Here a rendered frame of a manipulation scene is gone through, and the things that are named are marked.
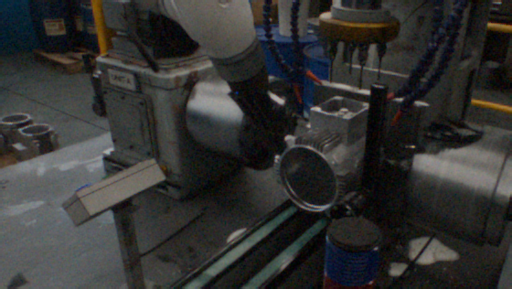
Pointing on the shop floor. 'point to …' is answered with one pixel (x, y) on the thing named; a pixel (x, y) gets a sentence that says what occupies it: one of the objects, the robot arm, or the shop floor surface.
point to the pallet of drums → (64, 33)
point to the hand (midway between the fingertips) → (276, 140)
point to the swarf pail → (488, 75)
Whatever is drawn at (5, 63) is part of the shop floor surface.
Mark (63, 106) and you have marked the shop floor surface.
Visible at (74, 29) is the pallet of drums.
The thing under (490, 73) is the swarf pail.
